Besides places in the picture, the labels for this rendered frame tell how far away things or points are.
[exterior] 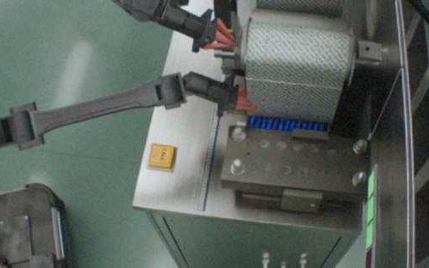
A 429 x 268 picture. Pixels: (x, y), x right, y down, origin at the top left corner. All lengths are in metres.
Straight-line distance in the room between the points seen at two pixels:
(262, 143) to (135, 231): 1.17
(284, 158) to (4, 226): 1.41
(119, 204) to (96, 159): 0.28
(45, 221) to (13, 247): 0.19
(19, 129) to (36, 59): 1.86
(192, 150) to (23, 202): 1.09
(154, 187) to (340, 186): 0.52
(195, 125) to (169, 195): 0.24
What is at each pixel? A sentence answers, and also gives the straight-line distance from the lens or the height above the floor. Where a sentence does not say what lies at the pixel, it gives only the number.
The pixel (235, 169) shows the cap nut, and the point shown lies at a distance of 1.24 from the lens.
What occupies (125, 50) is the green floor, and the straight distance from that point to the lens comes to 2.88.
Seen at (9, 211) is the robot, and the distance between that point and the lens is 2.32.
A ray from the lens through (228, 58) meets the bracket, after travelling 1.28.
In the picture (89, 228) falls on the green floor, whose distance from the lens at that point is 2.41.
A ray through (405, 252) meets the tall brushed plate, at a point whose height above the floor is 1.43.
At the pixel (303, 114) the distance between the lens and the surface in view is 1.31.
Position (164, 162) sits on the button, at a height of 0.92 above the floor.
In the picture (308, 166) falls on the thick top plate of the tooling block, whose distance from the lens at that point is 1.28.
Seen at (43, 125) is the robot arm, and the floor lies 1.24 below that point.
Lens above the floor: 2.19
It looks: 62 degrees down
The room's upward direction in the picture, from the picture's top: 8 degrees counter-clockwise
